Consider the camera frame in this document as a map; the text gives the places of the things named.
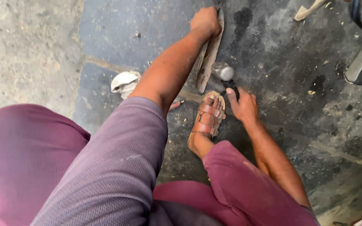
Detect person's left hand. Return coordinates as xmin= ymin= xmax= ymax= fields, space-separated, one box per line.
xmin=190 ymin=6 xmax=222 ymax=39

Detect person's right hand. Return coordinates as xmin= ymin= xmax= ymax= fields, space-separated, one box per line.
xmin=226 ymin=86 xmax=259 ymax=125

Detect worn shoe sole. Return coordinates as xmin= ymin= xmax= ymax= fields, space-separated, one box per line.
xmin=195 ymin=8 xmax=225 ymax=94

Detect steel hammer with black handle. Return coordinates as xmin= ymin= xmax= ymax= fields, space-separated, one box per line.
xmin=211 ymin=62 xmax=240 ymax=101

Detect pale wooden piece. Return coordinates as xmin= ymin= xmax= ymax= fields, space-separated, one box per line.
xmin=294 ymin=0 xmax=330 ymax=22

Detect brown leather sandal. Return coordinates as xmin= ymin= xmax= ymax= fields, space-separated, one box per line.
xmin=187 ymin=90 xmax=226 ymax=149

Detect crumpled white cloth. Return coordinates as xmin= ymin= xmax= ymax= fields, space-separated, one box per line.
xmin=111 ymin=71 xmax=142 ymax=100

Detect person's right foot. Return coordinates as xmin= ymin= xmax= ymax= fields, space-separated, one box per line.
xmin=188 ymin=95 xmax=226 ymax=161

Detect person's purple shirt sleeve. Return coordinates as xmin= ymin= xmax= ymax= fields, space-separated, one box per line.
xmin=30 ymin=96 xmax=169 ymax=226

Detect person's maroon trousers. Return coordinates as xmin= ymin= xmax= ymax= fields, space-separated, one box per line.
xmin=0 ymin=104 xmax=321 ymax=226

